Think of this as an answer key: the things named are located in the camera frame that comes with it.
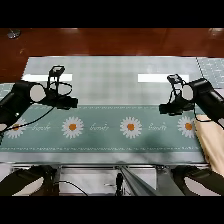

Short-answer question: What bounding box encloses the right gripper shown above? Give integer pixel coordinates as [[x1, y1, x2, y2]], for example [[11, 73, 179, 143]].
[[158, 95, 196, 117]]

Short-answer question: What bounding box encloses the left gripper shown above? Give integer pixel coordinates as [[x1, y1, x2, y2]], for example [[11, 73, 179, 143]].
[[42, 89, 80, 111]]

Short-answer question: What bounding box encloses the beige garment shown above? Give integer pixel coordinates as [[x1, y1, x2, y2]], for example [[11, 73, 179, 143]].
[[193, 114, 224, 178]]

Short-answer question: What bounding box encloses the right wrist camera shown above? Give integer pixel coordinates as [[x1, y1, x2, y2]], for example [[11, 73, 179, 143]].
[[166, 73, 187, 102]]

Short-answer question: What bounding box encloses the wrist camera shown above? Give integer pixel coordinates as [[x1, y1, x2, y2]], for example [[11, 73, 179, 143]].
[[166, 73, 187, 102], [47, 65, 73, 97]]

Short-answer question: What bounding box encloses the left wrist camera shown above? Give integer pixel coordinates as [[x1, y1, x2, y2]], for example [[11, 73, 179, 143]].
[[47, 65, 73, 97]]

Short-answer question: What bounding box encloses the black cable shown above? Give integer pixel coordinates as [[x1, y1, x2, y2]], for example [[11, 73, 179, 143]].
[[0, 105, 56, 136], [192, 107, 224, 130], [53, 179, 90, 197]]

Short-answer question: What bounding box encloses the silver frame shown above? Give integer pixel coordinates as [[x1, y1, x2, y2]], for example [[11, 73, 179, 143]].
[[0, 161, 224, 197]]

